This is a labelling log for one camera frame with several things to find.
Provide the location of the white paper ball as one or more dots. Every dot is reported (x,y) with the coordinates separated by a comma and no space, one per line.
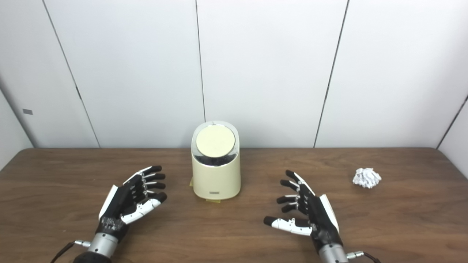
(366,178)

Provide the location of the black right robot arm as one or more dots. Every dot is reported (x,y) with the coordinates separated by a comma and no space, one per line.
(332,255)

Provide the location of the cream round bin lid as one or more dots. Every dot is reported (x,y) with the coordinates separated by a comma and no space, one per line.
(215,140)

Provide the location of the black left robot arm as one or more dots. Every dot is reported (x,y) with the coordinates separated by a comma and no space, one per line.
(100,248)

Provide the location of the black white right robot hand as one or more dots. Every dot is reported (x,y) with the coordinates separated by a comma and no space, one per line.
(318,215)

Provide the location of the cream-colored bin body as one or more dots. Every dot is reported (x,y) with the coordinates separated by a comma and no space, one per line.
(215,179)

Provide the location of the yellow tape under bin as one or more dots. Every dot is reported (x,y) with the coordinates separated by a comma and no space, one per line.
(213,201)

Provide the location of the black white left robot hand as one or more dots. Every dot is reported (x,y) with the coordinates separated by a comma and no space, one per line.
(122,204)

